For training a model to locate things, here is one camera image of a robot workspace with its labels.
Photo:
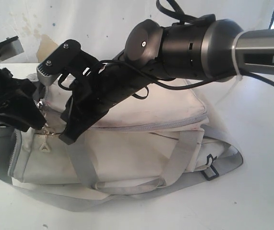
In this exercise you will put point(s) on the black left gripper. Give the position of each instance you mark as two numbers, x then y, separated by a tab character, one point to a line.
17	107

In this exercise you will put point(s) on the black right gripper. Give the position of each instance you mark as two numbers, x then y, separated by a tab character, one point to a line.
95	94

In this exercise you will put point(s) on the white canvas duffel bag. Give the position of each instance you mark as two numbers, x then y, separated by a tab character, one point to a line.
139	150

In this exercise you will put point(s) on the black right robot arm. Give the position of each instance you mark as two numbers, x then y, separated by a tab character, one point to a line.
154	54

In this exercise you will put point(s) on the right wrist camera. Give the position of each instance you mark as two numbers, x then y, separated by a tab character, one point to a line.
53	66

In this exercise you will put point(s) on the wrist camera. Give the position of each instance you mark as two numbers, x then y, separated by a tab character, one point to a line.
53	66
10	47

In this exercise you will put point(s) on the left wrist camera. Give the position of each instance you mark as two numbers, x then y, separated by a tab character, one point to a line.
10	47

